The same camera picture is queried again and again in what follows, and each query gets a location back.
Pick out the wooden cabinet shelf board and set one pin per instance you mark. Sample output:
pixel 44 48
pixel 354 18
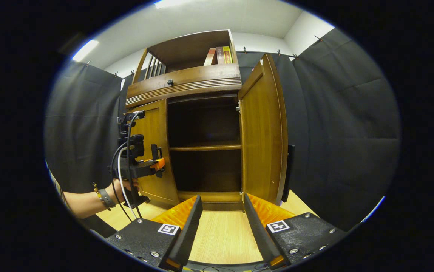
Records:
pixel 205 148

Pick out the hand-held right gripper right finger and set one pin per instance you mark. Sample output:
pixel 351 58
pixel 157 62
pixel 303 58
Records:
pixel 260 234

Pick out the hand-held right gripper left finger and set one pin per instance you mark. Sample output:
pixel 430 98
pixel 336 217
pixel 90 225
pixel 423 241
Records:
pixel 188 234

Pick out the large ceiling light panel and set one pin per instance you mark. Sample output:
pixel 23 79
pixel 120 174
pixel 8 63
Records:
pixel 173 3

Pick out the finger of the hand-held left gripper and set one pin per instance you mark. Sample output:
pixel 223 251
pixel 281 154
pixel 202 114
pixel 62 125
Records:
pixel 158 166

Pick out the wooden cabinet door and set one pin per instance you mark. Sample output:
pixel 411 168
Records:
pixel 160 124
pixel 262 132

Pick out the wooden double-door shoe cabinet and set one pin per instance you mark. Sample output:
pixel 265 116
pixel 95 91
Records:
pixel 186 49

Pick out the small ceiling light panel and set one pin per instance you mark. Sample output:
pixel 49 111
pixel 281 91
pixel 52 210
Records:
pixel 85 50

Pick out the dark brown book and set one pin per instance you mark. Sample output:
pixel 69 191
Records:
pixel 220 55

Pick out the grey wristband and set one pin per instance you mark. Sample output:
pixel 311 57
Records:
pixel 107 197

